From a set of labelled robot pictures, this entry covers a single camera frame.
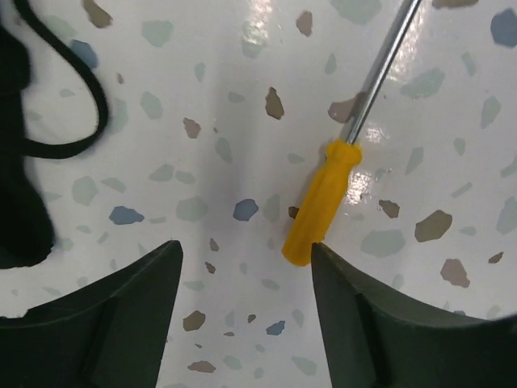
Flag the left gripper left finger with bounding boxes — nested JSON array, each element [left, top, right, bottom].
[[1, 241, 183, 387]]

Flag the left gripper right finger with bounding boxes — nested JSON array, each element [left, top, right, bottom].
[[311, 243, 516, 387]]

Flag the black cloth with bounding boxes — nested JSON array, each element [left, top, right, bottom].
[[1, 1, 109, 269]]

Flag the orange screwdriver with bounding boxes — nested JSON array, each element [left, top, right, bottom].
[[281, 0, 421, 267]]

